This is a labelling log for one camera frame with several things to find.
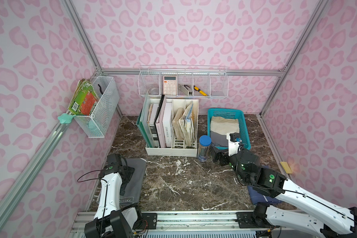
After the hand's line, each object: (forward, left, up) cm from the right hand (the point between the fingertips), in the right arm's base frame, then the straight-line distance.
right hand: (218, 144), depth 67 cm
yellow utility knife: (+44, +6, -3) cm, 44 cm away
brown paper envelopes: (+17, +17, -7) cm, 25 cm away
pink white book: (+17, +27, -6) cm, 33 cm away
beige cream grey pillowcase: (+31, -8, -26) cm, 41 cm away
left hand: (-7, +48, -23) cm, 53 cm away
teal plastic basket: (+41, -22, -23) cm, 52 cm away
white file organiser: (+16, +20, -29) cm, 39 cm away
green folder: (+12, +36, +2) cm, 38 cm away
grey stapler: (+45, +17, -3) cm, 48 cm away
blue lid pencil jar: (+7, +5, -10) cm, 13 cm away
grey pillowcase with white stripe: (-13, +43, -25) cm, 52 cm away
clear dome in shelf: (+43, +37, -2) cm, 56 cm away
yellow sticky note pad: (+5, -49, -34) cm, 60 cm away
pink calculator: (+44, +26, +1) cm, 51 cm away
